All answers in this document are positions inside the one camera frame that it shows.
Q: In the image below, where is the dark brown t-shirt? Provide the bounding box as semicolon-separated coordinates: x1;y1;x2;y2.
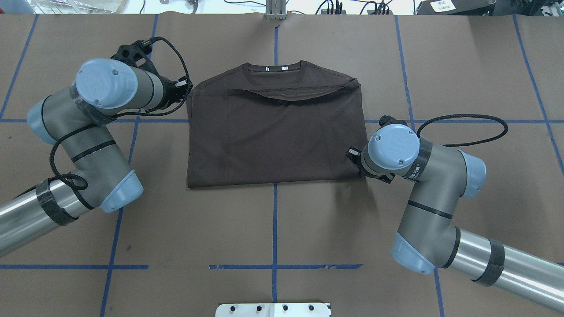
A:
186;60;367;188

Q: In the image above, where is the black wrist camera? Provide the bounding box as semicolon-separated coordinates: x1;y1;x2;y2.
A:
111;39;159;75
378;116;409;129

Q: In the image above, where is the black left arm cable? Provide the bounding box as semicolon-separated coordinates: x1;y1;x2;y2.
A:
48;37;194;203

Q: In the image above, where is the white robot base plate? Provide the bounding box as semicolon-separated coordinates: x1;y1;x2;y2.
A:
215;302;332;317

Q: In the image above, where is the aluminium camera post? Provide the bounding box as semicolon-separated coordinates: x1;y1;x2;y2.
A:
265;0;287;20

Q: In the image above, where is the dark box with label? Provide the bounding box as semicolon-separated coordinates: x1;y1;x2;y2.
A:
416;0;496;16

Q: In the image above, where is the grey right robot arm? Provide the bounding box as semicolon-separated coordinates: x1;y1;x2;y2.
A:
346;122;564;313

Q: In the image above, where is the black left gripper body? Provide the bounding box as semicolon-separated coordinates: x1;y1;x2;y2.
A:
160;76;192;109

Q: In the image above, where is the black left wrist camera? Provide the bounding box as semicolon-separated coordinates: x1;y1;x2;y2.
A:
111;39;159;75

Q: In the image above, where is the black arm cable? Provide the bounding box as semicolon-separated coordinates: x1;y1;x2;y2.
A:
48;37;194;203
416;114;508;147

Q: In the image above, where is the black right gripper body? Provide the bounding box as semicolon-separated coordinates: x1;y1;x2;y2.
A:
346;146;395;183

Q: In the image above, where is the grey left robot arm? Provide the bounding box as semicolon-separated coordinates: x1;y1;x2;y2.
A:
1;58;192;256

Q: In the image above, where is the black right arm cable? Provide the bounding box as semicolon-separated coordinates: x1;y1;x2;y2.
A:
416;114;508;147

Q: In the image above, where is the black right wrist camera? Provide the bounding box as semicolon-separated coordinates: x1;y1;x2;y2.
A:
378;116;409;129

